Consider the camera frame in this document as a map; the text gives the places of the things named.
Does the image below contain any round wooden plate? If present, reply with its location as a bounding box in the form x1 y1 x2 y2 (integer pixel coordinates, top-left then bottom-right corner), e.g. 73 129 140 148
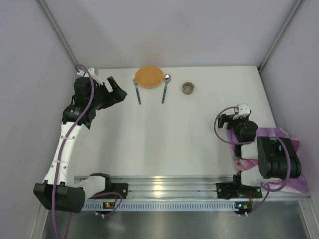
135 65 164 88

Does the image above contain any small grey cup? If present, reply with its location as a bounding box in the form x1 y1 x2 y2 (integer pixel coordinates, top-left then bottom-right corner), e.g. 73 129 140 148
182 82 194 95

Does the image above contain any spoon with teal handle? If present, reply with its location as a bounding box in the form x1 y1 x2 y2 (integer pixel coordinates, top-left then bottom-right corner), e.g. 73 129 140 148
161 74 171 104

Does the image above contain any purple Frozen placemat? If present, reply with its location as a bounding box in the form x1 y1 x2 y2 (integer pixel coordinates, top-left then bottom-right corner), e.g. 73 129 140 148
226 127 309 194

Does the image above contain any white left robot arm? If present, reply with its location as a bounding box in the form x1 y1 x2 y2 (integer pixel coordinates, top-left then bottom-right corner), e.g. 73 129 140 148
33 76 127 213

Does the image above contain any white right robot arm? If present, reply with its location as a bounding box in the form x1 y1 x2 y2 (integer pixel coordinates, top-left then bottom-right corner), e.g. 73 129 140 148
214 111 307 193

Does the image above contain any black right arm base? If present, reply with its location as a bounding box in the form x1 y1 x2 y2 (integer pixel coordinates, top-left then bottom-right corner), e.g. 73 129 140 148
216 173 262 200

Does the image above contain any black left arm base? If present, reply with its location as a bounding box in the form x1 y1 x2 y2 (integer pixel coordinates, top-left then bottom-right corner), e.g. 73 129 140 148
90 173 128 199

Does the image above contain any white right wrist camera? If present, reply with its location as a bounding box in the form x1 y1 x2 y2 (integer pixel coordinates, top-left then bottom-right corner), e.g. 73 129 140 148
233 104 251 120

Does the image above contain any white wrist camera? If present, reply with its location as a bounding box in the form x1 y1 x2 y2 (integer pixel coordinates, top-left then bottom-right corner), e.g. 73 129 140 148
76 67 103 84
233 104 251 120

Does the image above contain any fork with teal handle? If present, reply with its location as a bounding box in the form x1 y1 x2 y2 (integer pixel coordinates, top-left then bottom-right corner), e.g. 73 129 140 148
132 75 142 105

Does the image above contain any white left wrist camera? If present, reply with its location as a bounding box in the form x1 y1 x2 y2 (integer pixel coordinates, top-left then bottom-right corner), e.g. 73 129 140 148
76 67 103 84

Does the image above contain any aluminium mounting rail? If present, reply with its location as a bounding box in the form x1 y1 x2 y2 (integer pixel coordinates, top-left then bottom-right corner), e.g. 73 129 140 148
74 175 311 200

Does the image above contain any white slotted cable duct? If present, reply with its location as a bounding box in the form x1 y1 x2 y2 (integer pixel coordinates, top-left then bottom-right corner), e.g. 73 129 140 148
82 201 251 212

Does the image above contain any left aluminium frame post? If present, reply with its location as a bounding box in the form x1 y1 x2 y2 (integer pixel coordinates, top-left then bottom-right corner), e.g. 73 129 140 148
35 0 78 66

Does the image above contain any aluminium frame post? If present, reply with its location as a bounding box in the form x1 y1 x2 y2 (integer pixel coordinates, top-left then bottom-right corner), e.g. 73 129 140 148
257 0 304 73
35 0 78 66

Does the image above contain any right aluminium frame post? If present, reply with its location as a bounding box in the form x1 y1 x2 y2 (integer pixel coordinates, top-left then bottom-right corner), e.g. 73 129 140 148
257 0 304 73

